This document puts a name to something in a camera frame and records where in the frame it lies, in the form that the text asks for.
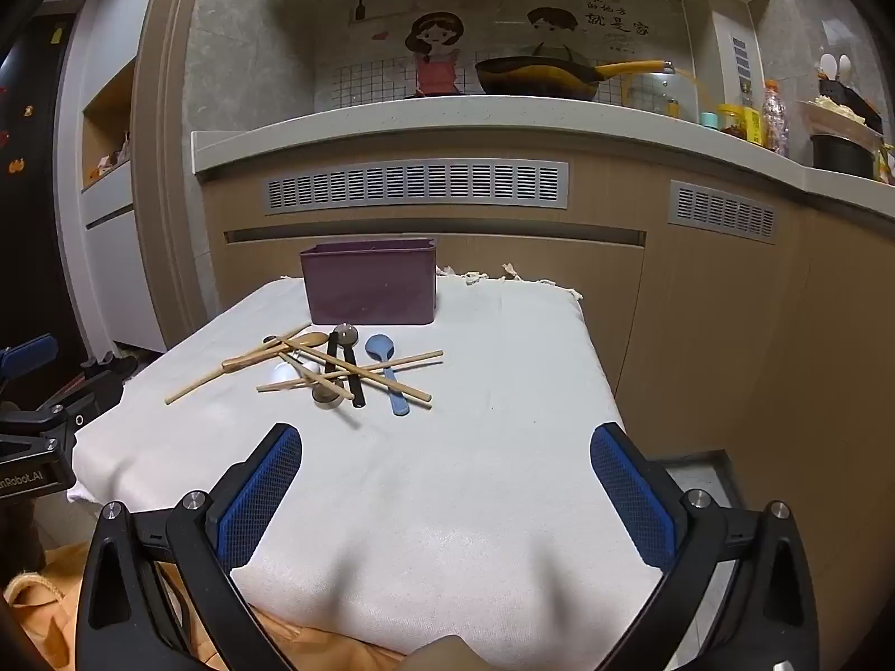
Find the blue plastic spoon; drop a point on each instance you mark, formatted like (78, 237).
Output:
(380, 347)

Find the teal cup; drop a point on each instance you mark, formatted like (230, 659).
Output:
(709, 120)

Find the short grey vent grille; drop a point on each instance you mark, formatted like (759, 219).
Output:
(724, 212)

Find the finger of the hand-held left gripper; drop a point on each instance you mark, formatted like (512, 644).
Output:
(28, 353)
(98, 384)

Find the wooden spoon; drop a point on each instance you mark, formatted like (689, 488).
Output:
(311, 340)

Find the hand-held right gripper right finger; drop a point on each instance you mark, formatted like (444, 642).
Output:
(633, 496)

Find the purple plastic utensil container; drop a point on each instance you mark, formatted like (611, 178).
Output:
(370, 286)

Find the orange-capped plastic bottle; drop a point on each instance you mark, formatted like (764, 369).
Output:
(775, 122)

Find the white shelf cabinet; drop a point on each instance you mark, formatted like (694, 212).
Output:
(112, 258)

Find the white plastic spoon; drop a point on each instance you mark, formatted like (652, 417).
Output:
(283, 372)

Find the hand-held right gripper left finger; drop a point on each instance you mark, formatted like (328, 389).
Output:
(259, 496)

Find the orange cloth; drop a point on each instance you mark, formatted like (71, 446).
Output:
(42, 615)

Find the long grey vent grille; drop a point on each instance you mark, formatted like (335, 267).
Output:
(419, 185)

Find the yellow jar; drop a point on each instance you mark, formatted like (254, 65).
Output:
(754, 127)

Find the black pot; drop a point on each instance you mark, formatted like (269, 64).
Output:
(842, 155)

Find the plate of food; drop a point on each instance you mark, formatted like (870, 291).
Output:
(839, 114)

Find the cartoon wall sticker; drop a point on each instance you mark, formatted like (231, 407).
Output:
(433, 42)

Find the white cloth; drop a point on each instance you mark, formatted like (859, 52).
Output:
(454, 503)

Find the black fridge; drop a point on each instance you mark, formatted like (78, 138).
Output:
(35, 189)

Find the black holder with white spoons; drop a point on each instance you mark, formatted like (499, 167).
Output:
(839, 84)

